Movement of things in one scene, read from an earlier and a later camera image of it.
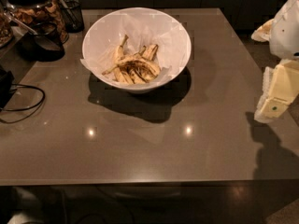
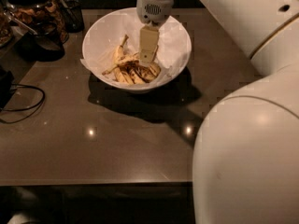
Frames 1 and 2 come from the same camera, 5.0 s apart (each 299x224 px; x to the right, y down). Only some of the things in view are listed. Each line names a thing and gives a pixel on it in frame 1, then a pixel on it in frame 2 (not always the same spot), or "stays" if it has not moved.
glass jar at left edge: x=7 y=19 stays
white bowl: x=135 y=49 stays
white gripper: x=286 y=32 → x=153 y=10
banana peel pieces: x=135 y=68 stays
